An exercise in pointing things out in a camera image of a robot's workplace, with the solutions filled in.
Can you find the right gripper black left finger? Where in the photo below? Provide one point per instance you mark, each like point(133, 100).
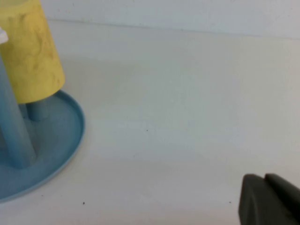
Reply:
point(257, 204)

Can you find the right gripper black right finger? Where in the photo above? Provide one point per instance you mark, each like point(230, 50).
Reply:
point(286, 192)

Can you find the yellow marbled plastic cup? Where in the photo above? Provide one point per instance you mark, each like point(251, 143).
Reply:
point(30, 58)

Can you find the blue cup stand with posts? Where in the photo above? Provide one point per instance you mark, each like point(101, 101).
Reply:
point(56, 140)

